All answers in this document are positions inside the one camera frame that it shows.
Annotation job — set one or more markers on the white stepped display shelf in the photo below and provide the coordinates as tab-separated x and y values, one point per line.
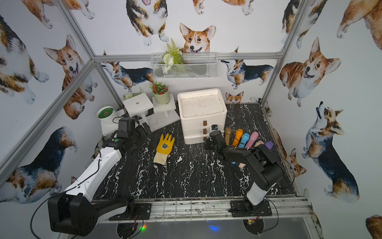
155	115

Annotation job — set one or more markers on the yellow work glove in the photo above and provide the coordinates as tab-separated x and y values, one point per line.
164	149

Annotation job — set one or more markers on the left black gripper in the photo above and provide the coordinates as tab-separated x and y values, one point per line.
140	130

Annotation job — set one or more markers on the orange microphone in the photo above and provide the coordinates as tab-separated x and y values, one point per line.
238	135

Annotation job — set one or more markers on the purple microphone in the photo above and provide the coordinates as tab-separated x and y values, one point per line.
269	145

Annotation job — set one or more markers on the white wire wall basket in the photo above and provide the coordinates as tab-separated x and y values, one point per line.
195	66

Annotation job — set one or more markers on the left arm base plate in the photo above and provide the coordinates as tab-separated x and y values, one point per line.
140	209

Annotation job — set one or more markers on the small white flower plant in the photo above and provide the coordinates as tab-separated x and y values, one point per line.
131	95

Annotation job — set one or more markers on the white drawer cabinet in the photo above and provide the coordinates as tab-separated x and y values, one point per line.
198	111

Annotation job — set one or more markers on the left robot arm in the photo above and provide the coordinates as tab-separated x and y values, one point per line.
72	211

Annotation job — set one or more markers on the blue microphone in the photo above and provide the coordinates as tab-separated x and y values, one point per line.
243	140

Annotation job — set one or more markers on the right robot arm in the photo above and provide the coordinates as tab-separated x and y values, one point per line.
264	166

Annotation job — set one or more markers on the green fern plant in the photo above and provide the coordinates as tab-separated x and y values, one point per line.
173	56

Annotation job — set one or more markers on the green pot red flowers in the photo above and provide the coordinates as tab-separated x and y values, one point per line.
161	93

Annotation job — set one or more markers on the gold microphone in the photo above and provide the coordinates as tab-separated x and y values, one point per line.
227	135

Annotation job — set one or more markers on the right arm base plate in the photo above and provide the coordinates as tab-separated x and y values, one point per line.
244	208

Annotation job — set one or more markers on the pink microphone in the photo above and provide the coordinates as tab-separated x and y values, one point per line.
252	139

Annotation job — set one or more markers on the white cup green inside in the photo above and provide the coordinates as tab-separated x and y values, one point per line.
106	115

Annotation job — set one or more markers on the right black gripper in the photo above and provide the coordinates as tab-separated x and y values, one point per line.
207	143

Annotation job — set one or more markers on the beige microphone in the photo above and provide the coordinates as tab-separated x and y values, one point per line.
242	165

